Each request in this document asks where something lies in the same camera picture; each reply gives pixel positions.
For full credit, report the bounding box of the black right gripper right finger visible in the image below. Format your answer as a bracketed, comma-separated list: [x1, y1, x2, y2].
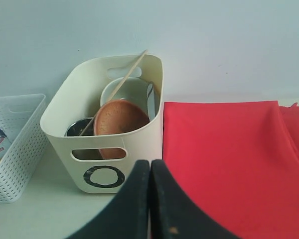
[150, 160, 238, 239]

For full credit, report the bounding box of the wooden chopstick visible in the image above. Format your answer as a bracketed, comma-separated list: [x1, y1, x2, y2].
[79, 49, 149, 136]

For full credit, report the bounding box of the cream plastic bin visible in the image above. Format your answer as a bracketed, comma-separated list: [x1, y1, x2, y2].
[40, 55, 163, 194]

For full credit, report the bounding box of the red table cloth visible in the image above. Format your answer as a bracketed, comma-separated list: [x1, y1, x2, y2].
[163, 101, 299, 239]

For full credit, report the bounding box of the shiny metal cup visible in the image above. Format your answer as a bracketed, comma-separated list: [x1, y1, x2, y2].
[64, 117, 94, 137]

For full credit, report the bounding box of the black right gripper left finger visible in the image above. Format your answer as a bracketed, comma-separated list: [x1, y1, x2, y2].
[69, 160, 150, 239]

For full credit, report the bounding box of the brown clay plate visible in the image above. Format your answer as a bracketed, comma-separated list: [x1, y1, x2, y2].
[93, 99, 150, 160]

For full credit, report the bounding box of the white floral ceramic bowl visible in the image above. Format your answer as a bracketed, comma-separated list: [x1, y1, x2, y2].
[112, 77, 160, 116]

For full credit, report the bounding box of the white perforated plastic basket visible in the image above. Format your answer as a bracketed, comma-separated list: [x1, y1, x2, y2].
[0, 94, 48, 204]

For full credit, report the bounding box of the silver table knife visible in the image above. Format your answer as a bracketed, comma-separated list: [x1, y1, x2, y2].
[147, 82, 155, 121]

